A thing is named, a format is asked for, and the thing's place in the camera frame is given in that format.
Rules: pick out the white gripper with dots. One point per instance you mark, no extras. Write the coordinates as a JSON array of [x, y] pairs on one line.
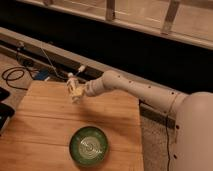
[[81, 89]]

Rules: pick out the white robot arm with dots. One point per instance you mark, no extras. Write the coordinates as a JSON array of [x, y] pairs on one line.
[[193, 146]]

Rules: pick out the green ceramic bowl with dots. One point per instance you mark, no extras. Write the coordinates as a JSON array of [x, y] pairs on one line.
[[88, 146]]

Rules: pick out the blue object on floor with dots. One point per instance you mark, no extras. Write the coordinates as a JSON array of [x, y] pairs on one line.
[[42, 75]]

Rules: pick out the black device at left edge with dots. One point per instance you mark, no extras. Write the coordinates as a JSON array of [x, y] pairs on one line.
[[6, 111]]

